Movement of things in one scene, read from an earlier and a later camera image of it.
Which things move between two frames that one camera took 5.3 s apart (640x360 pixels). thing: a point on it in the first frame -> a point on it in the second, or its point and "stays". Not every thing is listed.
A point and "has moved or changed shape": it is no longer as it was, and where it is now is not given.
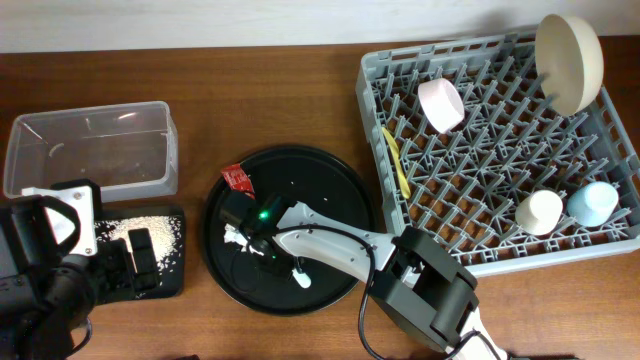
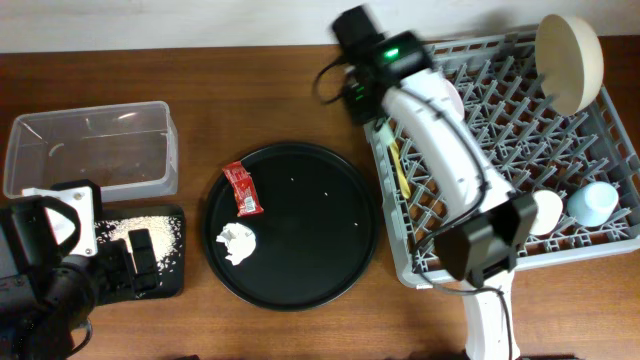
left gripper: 112,258 stays
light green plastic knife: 303,279 -> 387,135
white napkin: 232,235 has moved or changed shape
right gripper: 280,272 -> 356,114
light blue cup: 593,204 stays
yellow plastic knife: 403,178 stays
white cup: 539,212 stays
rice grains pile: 165,233 stays
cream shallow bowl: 570,63 stays
